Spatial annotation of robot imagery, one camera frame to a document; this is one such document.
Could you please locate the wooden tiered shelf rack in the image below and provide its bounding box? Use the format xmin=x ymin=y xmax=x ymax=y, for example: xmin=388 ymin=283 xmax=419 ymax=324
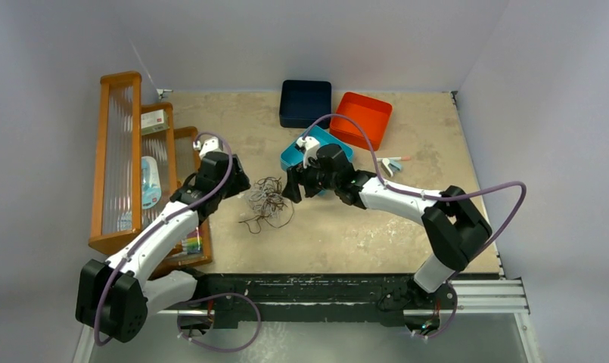
xmin=89 ymin=71 xmax=200 ymax=256

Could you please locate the white blue small clip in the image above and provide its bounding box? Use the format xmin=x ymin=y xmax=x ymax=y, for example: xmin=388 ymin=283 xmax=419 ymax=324
xmin=381 ymin=159 xmax=402 ymax=178

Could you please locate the white red small box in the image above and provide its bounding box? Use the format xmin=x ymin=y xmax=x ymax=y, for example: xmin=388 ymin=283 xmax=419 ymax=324
xmin=140 ymin=110 xmax=169 ymax=135

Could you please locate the dark navy square bin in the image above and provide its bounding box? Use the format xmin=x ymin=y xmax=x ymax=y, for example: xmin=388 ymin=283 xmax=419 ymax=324
xmin=278 ymin=79 xmax=332 ymax=129

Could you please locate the light blue square bin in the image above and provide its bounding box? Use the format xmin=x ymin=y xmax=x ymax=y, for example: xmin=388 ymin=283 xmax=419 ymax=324
xmin=281 ymin=126 xmax=357 ymax=198

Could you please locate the blue packaged item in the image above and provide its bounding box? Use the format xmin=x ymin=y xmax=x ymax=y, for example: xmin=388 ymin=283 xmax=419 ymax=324
xmin=141 ymin=156 xmax=162 ymax=209

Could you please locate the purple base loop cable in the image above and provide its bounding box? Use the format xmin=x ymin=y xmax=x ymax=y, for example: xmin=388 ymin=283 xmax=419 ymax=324
xmin=176 ymin=293 xmax=263 ymax=354

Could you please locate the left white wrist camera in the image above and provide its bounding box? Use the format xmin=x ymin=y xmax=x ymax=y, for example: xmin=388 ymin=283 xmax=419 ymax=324
xmin=192 ymin=137 xmax=225 ymax=161

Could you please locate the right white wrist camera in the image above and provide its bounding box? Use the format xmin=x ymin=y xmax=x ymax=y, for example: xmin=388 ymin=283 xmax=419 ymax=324
xmin=295 ymin=136 xmax=321 ymax=169

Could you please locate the rainbow coloured marker pack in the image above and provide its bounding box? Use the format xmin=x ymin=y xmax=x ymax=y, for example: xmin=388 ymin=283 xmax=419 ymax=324
xmin=181 ymin=228 xmax=203 ymax=255

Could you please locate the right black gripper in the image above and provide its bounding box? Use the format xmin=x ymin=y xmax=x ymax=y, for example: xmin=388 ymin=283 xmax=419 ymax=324
xmin=283 ymin=154 xmax=340 ymax=204

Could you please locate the orange square bin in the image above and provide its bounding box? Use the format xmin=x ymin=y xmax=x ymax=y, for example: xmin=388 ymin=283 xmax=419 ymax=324
xmin=329 ymin=92 xmax=393 ymax=150

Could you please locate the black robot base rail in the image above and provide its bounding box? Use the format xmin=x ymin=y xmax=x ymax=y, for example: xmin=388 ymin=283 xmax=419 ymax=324
xmin=172 ymin=271 xmax=454 ymax=335

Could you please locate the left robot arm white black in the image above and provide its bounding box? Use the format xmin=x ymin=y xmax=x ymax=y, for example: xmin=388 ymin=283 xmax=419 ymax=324
xmin=75 ymin=151 xmax=250 ymax=343

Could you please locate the brown thin cable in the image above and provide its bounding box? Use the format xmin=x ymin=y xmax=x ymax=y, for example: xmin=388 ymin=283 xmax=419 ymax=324
xmin=238 ymin=176 xmax=296 ymax=235

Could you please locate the white orange-tipped marker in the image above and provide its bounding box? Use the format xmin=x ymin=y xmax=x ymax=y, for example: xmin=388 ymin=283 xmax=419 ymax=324
xmin=376 ymin=156 xmax=411 ymax=162

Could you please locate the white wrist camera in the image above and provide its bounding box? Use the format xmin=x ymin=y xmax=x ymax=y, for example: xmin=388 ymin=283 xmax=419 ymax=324
xmin=295 ymin=136 xmax=321 ymax=169
xmin=192 ymin=137 xmax=225 ymax=161

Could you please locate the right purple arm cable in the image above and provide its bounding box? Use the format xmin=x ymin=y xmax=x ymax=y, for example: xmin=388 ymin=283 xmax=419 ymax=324
xmin=300 ymin=113 xmax=527 ymax=281

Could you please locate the aluminium frame rail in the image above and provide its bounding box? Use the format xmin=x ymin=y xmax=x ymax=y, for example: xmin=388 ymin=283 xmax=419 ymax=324
xmin=430 ymin=280 xmax=530 ymax=315

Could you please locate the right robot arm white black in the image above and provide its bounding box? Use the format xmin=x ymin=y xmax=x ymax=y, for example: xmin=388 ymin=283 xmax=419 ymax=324
xmin=282 ymin=137 xmax=492 ymax=308

